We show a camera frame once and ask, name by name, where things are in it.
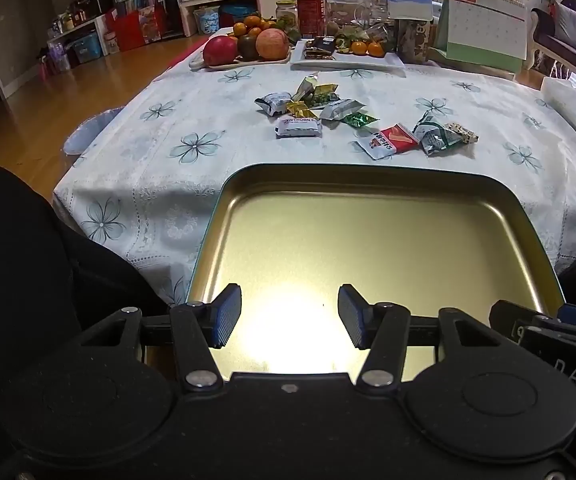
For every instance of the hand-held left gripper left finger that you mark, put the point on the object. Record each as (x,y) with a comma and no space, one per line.
(227,316)

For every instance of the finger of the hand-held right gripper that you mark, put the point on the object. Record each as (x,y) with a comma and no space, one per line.
(508,317)

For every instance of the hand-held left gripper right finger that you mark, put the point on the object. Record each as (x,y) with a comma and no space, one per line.
(352,317)

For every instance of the gold metal tin tray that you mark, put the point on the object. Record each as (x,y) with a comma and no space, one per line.
(343,230)

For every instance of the red orange snack packet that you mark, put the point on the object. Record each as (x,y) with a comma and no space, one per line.
(387,141)

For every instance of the beige speckled snack bar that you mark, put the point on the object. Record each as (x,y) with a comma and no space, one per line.
(464,133)

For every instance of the green white snack packet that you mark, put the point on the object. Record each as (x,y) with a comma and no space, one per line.
(433,136)

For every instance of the white red label snack packet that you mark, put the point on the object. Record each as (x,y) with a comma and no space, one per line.
(298,127)

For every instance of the green foil candy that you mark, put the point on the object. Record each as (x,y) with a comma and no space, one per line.
(360,120)

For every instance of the white grey snack packet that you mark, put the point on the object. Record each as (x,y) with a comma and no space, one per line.
(340,108)

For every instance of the small gold foil candy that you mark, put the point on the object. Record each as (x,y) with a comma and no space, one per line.
(300,109)

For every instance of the dark blue white snack packet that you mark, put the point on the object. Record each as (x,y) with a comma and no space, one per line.
(273,102)

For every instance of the green yellow snack packet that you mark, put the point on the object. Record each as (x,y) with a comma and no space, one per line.
(327,94)

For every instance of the gold silver foil snack packet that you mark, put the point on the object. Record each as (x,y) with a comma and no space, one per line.
(307,87)

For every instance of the white floral tablecloth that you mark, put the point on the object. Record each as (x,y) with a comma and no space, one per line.
(167,185)

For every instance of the grey blue chair seat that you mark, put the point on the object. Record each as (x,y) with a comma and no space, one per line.
(87,132)

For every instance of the white rectangular plate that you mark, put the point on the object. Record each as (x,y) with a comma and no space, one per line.
(368,62)

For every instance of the cream fruit plate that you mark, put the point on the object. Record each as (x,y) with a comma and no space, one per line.
(268,62)

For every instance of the dark red apple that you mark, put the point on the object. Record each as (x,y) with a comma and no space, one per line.
(220,50)

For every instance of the gold foil chocolate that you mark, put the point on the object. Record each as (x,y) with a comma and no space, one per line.
(312,53)

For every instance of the loose orange tangerine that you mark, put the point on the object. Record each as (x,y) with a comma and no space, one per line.
(376,49)
(360,48)

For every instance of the brown green kiwi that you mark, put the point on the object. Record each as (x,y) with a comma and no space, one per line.
(248,47)

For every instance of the black snack packet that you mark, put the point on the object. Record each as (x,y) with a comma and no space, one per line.
(324,45)

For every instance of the pink red apple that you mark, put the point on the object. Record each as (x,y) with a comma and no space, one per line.
(272,44)

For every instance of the brown patterned canister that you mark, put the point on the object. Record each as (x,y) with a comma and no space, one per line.
(413,40)

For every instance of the ornate dark sofa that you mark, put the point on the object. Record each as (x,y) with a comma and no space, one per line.
(548,30)

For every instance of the pile of small tangerines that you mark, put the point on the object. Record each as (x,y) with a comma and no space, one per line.
(252,24)

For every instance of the desk calendar green base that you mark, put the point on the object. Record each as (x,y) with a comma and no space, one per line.
(488,25)

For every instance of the grey cushion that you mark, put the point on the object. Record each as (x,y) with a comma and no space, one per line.
(575,30)

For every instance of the white printed bucket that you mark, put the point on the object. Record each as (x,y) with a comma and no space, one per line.
(206,21)

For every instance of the blue storage bin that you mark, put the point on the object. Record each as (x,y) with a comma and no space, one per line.
(86,48)

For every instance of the red box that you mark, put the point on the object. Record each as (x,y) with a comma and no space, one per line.
(127,30)

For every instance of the small glass jar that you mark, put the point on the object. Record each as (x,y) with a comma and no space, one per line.
(286,14)

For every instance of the red tin can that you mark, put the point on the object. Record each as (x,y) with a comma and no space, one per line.
(311,12)

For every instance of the large clear glass jar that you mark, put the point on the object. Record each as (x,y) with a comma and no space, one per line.
(348,7)

